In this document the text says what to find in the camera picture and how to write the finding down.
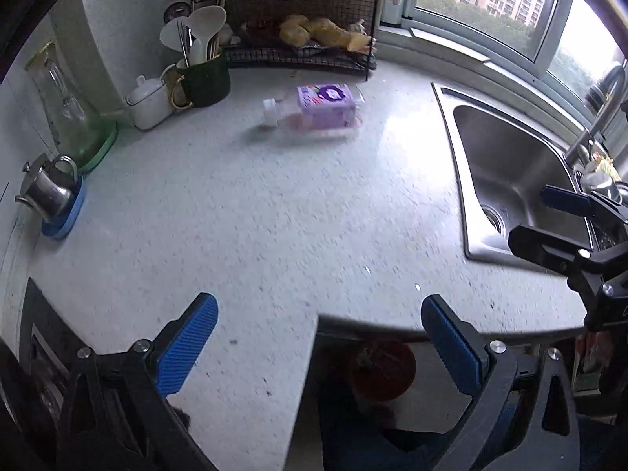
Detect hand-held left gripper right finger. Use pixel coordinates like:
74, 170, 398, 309
421, 294, 583, 471

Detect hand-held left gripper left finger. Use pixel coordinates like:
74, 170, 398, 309
55, 292, 219, 471

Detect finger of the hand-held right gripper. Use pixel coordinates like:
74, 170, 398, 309
507, 226, 620, 276
540, 185, 628, 242

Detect red plastic bucket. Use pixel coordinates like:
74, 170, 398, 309
351, 341, 418, 400

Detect purple label plastic bottle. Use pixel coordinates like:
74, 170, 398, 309
262, 83, 366, 137

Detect metal cup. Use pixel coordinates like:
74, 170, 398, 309
581, 172, 623, 203

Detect stainless steel sink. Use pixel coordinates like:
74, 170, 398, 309
432, 82, 597, 263

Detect chrome faucet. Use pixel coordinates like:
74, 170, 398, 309
564, 64, 628, 168

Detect person's blue trousers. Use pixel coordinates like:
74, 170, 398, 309
319, 378, 628, 471

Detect blue plastic tray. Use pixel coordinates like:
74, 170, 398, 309
42, 174, 87, 241

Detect steel teapot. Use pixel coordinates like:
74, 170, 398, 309
15, 153, 79, 221

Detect green plastic tray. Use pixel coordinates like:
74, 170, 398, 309
76, 120, 119, 175

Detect white lidded sugar bowl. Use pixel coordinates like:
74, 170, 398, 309
126, 75, 176, 131

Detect clear glass jar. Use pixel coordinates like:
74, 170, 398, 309
24, 42, 106, 168

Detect ginger root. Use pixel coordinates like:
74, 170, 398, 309
279, 14, 374, 53

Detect metal utensils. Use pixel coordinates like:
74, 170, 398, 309
177, 17, 193, 67

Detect white spatula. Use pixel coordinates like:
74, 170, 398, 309
188, 6, 227, 62

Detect dark green gold-handled mug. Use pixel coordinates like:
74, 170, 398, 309
169, 51, 231, 109

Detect black wire rack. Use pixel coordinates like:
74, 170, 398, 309
191, 0, 381, 82

